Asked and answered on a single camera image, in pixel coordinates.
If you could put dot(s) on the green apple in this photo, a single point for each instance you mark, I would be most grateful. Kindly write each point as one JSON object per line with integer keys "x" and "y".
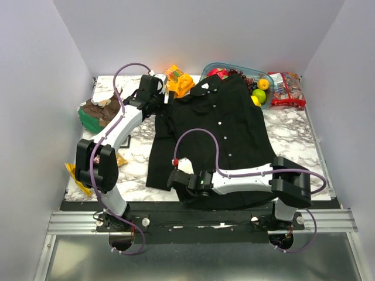
{"x": 260, "y": 95}

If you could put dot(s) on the teal plastic fruit container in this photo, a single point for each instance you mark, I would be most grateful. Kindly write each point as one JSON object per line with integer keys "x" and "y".
{"x": 249, "y": 73}

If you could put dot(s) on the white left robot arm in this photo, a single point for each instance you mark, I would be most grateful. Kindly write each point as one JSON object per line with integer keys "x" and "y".
{"x": 96, "y": 163}

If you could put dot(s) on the red dragon fruit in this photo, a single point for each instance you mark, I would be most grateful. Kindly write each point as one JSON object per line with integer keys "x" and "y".
{"x": 221, "y": 72}

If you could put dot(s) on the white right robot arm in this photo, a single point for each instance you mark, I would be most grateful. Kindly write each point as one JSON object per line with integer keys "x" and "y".
{"x": 285, "y": 183}

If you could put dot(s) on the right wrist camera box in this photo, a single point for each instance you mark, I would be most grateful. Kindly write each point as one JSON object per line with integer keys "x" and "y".
{"x": 183, "y": 165}

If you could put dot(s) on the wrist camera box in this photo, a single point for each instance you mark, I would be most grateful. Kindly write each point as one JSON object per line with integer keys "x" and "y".
{"x": 183, "y": 165}
{"x": 162, "y": 79}

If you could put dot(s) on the red candy bag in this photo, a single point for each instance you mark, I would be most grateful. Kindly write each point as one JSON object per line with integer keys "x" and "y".
{"x": 287, "y": 90}

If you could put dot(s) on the black brooch display case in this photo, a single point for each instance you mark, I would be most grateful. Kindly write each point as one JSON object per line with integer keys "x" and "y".
{"x": 126, "y": 143}

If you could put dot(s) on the yellow lemon front right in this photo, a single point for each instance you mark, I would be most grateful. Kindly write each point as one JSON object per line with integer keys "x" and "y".
{"x": 255, "y": 101}

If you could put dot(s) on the aluminium rail frame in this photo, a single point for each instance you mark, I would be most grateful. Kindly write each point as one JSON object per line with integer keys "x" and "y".
{"x": 82, "y": 223}

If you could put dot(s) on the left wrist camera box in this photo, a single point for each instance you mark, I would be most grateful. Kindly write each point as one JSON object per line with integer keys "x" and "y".
{"x": 162, "y": 79}

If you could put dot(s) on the green brown crumpled bag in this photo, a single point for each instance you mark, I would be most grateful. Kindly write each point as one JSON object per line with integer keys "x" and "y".
{"x": 96, "y": 115}

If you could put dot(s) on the dark red grape bunch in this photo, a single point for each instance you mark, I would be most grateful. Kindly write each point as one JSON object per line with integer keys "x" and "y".
{"x": 250, "y": 82}

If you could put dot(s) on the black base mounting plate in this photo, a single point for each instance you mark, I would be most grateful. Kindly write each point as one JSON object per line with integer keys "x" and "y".
{"x": 173, "y": 222}

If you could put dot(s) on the orange snack packet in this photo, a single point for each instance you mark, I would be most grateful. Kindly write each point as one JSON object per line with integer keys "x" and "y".
{"x": 178, "y": 82}

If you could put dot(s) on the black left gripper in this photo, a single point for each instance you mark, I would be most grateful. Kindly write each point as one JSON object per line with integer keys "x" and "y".
{"x": 162, "y": 97}

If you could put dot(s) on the black button-up shirt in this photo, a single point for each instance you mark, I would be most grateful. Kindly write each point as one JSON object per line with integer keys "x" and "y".
{"x": 215, "y": 125}

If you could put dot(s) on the yellow-orange peach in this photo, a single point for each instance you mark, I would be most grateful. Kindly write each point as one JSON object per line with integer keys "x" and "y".
{"x": 263, "y": 84}

